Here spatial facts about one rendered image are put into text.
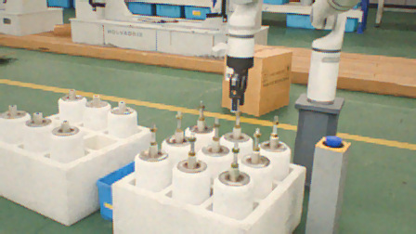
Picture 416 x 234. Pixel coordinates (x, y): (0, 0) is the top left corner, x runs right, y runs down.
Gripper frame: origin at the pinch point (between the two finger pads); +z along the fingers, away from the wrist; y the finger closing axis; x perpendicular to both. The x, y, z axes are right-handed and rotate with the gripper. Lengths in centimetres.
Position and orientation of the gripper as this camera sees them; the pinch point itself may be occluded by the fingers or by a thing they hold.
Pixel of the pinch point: (237, 104)
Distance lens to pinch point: 129.3
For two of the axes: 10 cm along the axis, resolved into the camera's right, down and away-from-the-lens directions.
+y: 2.7, -3.0, 9.1
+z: -0.3, 9.5, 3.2
